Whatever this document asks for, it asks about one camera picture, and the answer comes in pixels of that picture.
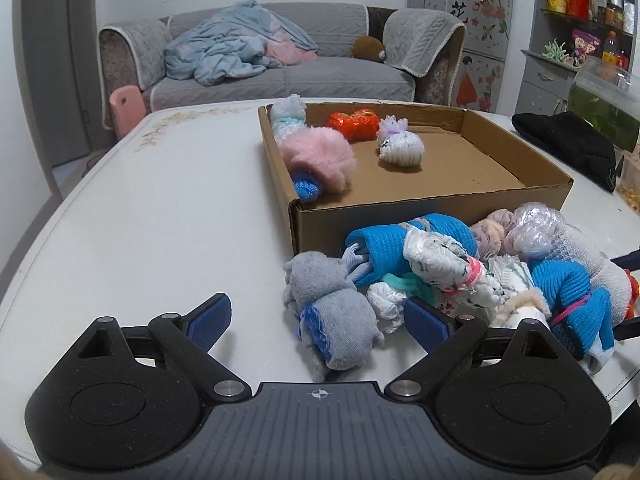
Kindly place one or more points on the blue knitted sock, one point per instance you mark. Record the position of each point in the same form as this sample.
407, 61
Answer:
565, 285

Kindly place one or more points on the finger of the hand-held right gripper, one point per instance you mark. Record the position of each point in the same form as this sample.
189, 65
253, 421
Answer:
629, 258
629, 330

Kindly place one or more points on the pink fluffy sock bundle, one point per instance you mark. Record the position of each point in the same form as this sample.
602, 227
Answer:
320, 157

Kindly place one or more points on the floral patterned fridge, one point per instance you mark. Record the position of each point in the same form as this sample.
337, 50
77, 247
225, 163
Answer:
480, 20

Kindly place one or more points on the yellow tub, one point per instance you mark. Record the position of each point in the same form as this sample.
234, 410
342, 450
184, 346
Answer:
556, 2

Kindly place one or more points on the purple snack bag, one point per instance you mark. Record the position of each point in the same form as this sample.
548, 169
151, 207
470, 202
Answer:
585, 43

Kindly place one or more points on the light blue blanket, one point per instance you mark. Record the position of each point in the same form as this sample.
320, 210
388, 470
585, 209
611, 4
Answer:
220, 45

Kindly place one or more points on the striped white bag bundle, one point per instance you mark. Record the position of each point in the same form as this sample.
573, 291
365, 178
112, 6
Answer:
515, 272

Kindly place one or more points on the dark glass jar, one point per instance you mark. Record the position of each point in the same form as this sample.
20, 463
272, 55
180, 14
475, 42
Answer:
614, 16

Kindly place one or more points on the grey sofa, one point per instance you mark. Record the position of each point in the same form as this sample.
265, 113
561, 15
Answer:
325, 80

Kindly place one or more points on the clear plastic container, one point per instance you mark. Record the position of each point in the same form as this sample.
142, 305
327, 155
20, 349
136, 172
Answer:
631, 182

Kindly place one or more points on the blue sock bundle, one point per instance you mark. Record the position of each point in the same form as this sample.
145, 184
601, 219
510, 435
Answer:
385, 250

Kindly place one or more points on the red tin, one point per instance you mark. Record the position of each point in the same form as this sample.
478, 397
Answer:
578, 3

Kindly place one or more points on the grey quilted armrest throw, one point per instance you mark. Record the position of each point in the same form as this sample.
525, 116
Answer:
425, 35

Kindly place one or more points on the white mesh fabric bundle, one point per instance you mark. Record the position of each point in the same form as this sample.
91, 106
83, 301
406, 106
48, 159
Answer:
600, 270

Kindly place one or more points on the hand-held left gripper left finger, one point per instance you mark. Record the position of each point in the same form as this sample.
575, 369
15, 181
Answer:
212, 316

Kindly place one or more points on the clear plastic bag bundle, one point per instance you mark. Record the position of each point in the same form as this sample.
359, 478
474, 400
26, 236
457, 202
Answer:
537, 230

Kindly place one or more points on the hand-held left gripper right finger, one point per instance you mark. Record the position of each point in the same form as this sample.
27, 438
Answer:
427, 323

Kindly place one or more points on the white shelf cabinet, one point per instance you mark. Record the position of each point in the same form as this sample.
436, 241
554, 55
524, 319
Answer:
542, 77

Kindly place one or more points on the pink plastic chair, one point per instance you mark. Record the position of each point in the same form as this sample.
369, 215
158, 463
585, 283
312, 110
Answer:
127, 107

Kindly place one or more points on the black knitted hat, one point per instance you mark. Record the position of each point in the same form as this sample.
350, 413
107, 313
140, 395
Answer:
565, 145

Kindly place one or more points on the glass fish tank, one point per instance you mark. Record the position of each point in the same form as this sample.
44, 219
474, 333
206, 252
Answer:
600, 105

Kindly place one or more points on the white purple plastic bag bundle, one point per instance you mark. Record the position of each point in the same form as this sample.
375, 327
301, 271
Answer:
400, 147

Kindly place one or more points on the white floral plastic bag bundle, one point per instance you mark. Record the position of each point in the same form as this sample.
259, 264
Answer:
440, 260

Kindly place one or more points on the grey door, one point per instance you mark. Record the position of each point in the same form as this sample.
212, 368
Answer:
50, 60

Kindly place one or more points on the cardboard box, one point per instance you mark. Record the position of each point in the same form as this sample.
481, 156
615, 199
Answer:
425, 180

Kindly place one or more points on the grey sock bundle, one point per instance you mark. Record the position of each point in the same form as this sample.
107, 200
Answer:
340, 320

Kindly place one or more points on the pink blanket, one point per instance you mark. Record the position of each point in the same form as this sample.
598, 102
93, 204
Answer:
287, 50

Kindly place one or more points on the mauve fabric bundle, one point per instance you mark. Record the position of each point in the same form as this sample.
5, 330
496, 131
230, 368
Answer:
492, 232

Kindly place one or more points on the white bag bundle teal band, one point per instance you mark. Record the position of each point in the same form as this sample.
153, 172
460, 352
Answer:
385, 305

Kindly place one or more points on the small green plant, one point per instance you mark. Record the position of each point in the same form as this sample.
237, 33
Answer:
555, 51

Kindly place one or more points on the brown plush toy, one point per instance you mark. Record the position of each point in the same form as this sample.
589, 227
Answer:
367, 47

